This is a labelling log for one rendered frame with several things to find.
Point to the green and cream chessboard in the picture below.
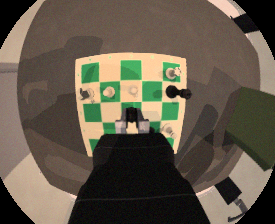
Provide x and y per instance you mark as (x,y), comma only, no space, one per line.
(120,70)

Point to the white bishop chess piece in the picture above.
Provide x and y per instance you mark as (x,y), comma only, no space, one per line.
(167,128)

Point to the white rook chess piece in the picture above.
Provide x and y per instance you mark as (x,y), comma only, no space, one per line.
(172,73)

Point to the white pawn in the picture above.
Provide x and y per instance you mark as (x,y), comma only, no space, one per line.
(134,89)
(109,93)

